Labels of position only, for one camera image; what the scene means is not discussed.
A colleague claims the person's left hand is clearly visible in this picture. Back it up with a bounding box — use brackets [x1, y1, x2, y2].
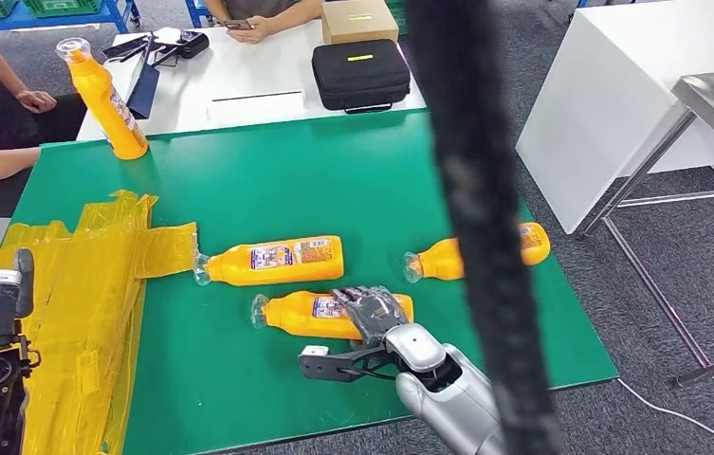
[15, 89, 58, 115]
[226, 15, 276, 46]

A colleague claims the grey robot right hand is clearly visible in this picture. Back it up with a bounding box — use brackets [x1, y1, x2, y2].
[330, 285, 412, 349]

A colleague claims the orange detergent bottle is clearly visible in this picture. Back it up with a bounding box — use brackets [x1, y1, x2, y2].
[56, 36, 150, 162]
[249, 289, 415, 341]
[402, 222, 552, 283]
[192, 234, 346, 288]

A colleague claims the blue metal cart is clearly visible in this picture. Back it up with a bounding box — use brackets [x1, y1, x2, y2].
[183, 0, 214, 29]
[0, 0, 142, 34]

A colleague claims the black cylindrical device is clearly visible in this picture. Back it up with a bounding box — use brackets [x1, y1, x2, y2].
[175, 29, 211, 61]

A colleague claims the black folded tripod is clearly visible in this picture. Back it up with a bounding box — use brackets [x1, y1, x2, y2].
[101, 29, 175, 67]

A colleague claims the cardboard box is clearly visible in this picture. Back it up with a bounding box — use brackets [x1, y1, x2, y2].
[320, 0, 400, 46]

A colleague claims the dark blue folder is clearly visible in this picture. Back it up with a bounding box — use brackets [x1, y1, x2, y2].
[125, 34, 162, 120]

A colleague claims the black carrying case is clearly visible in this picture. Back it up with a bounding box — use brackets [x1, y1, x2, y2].
[311, 38, 412, 116]

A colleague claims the white cabinet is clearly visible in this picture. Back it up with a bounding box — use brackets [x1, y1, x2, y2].
[515, 0, 714, 235]

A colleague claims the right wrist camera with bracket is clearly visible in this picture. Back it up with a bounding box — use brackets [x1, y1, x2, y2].
[298, 343, 395, 384]

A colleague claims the black braided cable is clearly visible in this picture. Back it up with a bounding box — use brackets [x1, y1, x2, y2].
[403, 0, 570, 455]

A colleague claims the white floor cable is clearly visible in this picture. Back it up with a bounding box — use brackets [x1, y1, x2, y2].
[615, 376, 714, 440]

